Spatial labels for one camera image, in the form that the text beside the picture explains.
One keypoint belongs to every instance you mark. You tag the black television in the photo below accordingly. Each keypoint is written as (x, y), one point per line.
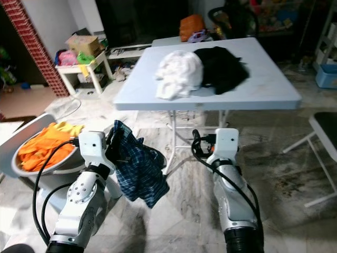
(137, 21)

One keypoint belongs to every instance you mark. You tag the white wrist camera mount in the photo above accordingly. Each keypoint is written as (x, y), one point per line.
(226, 143)
(95, 150)

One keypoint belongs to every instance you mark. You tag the orange garment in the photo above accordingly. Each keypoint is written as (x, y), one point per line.
(47, 150)

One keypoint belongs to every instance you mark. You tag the purple toy car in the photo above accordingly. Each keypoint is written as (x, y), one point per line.
(199, 37)

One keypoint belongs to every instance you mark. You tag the light blue plastic basket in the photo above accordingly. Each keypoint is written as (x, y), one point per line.
(327, 78)

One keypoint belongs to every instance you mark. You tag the pink toy bag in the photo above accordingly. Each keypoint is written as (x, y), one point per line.
(67, 58)

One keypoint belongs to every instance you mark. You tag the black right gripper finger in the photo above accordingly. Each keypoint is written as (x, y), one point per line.
(196, 141)

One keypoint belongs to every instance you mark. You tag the white rectangular table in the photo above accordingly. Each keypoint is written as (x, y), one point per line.
(163, 41)

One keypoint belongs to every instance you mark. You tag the grey white folding chair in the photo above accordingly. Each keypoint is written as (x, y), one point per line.
(326, 126)

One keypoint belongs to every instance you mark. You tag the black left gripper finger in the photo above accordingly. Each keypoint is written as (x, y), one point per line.
(115, 136)

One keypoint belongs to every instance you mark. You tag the yellow garment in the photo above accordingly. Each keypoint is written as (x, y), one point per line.
(71, 128)

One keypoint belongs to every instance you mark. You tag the small white wooden table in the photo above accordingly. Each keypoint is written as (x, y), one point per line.
(64, 68)

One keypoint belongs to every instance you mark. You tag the blue plaid shorts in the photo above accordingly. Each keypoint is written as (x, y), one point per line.
(139, 174)

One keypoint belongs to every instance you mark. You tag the black garment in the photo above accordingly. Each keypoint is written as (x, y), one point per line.
(224, 68)

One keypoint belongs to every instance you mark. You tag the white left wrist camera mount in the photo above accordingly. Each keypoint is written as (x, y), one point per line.
(95, 150)

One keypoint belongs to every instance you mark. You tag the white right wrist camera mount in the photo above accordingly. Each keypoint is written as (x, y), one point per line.
(226, 143)

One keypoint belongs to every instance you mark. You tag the orange bag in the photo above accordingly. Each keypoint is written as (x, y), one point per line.
(191, 27)

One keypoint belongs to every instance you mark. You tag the white garment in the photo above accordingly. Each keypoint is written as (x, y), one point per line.
(179, 74)

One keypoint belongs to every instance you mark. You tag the brown cardboard box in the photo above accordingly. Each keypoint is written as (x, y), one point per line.
(84, 45)

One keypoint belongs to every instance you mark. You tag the grey laundry basket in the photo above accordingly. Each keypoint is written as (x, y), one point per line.
(10, 147)

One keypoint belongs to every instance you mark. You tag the white low shelf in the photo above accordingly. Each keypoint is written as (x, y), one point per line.
(129, 50)

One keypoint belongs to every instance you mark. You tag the green toy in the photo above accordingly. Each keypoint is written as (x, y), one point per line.
(86, 58)

